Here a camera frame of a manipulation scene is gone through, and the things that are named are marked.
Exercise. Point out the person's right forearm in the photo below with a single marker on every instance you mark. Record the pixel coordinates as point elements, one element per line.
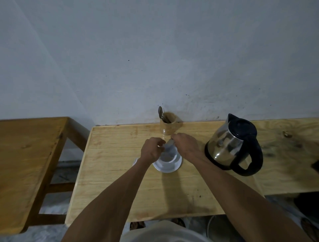
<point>239,199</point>

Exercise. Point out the metal spoon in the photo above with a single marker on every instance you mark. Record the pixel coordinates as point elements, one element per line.
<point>160,111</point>
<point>166,119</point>

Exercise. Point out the small grey sachet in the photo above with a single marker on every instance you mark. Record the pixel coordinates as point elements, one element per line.
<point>169,142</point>

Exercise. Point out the person's right hand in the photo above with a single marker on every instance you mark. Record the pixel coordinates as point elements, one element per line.
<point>187,147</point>

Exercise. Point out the wooden side table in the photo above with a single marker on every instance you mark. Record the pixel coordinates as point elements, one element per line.
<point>27,162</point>

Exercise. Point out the clear glass cup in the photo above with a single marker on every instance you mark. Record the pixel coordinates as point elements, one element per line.
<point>169,155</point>

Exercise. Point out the grey round basin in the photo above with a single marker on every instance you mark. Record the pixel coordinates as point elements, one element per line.
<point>220,230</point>

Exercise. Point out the person's left hand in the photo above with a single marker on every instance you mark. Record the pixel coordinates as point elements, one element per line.
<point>149,152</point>

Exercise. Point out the white saucer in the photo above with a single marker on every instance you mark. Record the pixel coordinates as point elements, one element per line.
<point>169,168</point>

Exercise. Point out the person's white shirt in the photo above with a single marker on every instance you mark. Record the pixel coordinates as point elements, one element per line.
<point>164,233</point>

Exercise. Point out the person's right sandal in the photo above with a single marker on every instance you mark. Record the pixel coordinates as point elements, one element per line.
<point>179,222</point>

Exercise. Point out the white round lid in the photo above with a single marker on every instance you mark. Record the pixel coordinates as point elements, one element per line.
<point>135,162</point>

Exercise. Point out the wooden utensil holder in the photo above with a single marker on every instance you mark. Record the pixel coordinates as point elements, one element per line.
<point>170,128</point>

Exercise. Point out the person's sandal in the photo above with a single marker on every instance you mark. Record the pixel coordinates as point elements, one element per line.
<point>137,225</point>
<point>179,222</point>

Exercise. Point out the person's left fingers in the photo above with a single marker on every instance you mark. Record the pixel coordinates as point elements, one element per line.
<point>159,143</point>

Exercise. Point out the person's left forearm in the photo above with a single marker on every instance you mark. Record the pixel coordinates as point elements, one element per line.
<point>112,204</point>

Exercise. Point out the person's left sandal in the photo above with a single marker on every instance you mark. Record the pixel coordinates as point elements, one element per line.
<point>137,225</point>

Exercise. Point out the person's right fingers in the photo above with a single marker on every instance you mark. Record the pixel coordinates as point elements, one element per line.
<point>175,138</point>

